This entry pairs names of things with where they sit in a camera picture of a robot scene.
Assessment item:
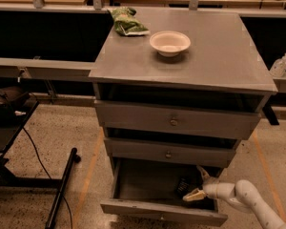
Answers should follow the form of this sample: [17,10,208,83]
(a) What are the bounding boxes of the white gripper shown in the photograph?
[182,165,219,202]

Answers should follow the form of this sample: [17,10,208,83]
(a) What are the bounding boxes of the black rxbar chocolate bar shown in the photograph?
[175,177,190,198]

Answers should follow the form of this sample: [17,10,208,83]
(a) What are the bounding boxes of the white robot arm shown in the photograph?
[182,165,286,229]

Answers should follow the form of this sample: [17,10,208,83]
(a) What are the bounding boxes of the grey open bottom drawer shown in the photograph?
[101,158,228,227]

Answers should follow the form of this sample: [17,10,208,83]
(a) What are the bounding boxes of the grey middle drawer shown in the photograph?
[104,137,235,168]

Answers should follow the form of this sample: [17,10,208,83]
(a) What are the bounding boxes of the grey top drawer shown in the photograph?
[94,100,260,139]

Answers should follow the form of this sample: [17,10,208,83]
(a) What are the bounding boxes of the grey drawer cabinet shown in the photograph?
[89,6,278,177]

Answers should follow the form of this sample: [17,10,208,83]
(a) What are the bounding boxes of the clear sanitizer pump bottle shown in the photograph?
[270,53,286,77]

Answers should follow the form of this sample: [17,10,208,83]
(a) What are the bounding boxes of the white paper bowl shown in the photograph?
[150,31,191,57]

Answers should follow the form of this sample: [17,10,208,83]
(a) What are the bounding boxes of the green chip bag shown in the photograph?
[111,7,150,36]

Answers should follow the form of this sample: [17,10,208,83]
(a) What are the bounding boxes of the black rolling cart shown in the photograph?
[0,98,81,229]

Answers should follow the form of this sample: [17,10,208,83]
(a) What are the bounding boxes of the dark bag on cart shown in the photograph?
[0,86,30,111]

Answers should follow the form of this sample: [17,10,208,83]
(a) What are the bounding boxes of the black power cable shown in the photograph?
[22,126,74,229]

